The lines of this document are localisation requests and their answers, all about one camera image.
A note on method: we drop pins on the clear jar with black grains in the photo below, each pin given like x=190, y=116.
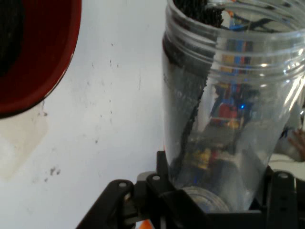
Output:
x=238, y=83

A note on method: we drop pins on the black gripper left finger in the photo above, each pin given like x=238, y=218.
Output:
x=166, y=200

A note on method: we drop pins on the red bowl with black grains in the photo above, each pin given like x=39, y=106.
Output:
x=40, y=59

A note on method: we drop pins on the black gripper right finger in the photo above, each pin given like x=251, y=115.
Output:
x=283, y=202

